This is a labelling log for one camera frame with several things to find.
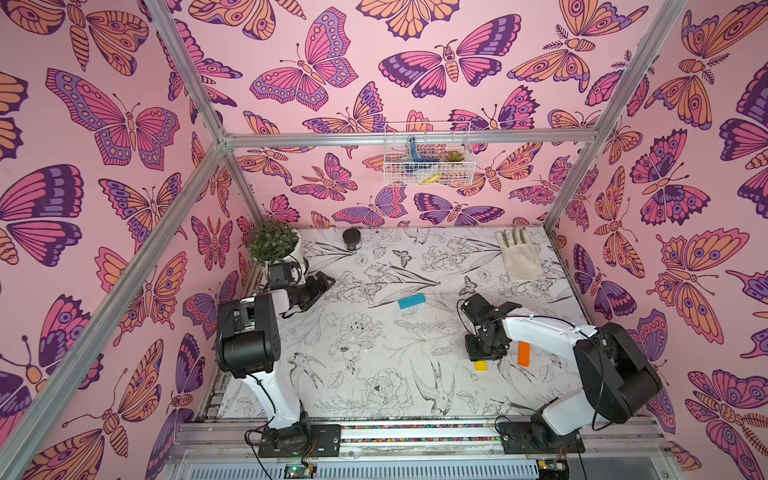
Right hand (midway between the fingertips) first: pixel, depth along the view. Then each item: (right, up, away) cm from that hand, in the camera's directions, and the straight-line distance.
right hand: (475, 354), depth 88 cm
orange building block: (+13, +1, -3) cm, 14 cm away
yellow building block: (0, -2, -3) cm, 4 cm away
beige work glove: (+24, +28, +21) cm, 42 cm away
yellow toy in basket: (-13, +52, -2) cm, 53 cm away
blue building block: (-18, +14, +12) cm, 26 cm away
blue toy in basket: (-18, +57, +4) cm, 60 cm away
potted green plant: (-62, +34, +3) cm, 71 cm away
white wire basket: (-13, +57, +4) cm, 59 cm away
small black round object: (-40, +36, +25) cm, 59 cm away
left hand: (-45, +20, +12) cm, 51 cm away
